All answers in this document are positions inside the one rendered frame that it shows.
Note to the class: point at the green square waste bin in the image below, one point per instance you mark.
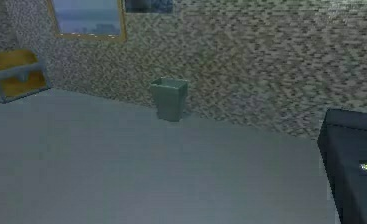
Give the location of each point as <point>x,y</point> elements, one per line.
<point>169,98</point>

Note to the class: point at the yellow grey shelf unit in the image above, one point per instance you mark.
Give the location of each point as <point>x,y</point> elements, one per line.
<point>16,75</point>

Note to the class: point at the black cabinet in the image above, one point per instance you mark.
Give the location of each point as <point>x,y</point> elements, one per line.
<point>351,160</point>

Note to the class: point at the dark frameless wall picture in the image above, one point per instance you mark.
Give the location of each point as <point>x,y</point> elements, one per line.
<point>149,5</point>

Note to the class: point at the gold framed wall picture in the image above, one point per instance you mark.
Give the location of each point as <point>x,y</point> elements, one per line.
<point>87,16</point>

